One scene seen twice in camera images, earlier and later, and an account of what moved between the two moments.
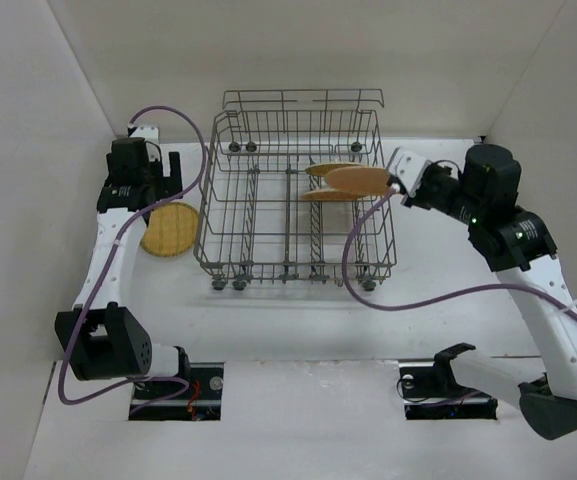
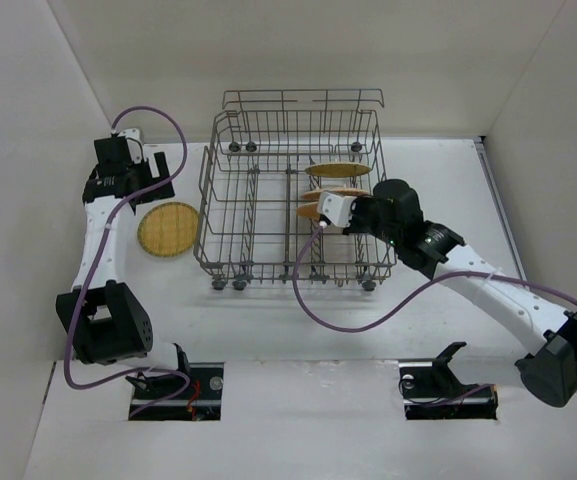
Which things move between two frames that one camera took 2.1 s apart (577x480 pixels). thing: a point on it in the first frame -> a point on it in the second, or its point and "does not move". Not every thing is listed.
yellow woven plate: (323, 169) does not move
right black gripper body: (419, 187) -> (364, 215)
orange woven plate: (370, 180) -> (308, 210)
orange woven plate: (330, 194) does not move
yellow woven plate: (172, 228) does not move
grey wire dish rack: (295, 189) does not move
